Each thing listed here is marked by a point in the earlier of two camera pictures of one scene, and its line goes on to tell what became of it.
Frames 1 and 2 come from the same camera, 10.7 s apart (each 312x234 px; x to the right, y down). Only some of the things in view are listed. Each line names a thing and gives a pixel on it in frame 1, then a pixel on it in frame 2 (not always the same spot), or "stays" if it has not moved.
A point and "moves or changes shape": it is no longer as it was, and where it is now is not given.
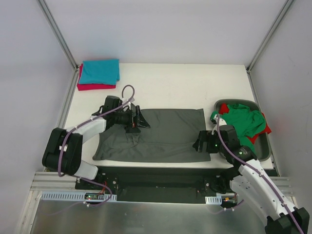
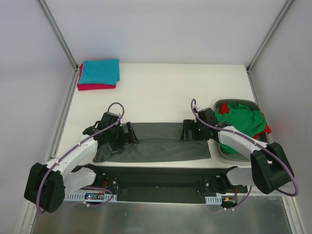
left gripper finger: x=141 y=120 → x=130 y=136
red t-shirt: x=224 y=109 stays
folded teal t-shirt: x=102 y=71 stays
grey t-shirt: x=170 y=137 moves or changes shape
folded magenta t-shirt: x=85 y=87 stays
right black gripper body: x=203 y=142 → x=188 y=130
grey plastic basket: x=262 y=146 stays
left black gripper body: x=134 y=119 → x=128 y=134
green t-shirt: x=246 y=122 stays
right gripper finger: x=203 y=137 → x=188 y=132
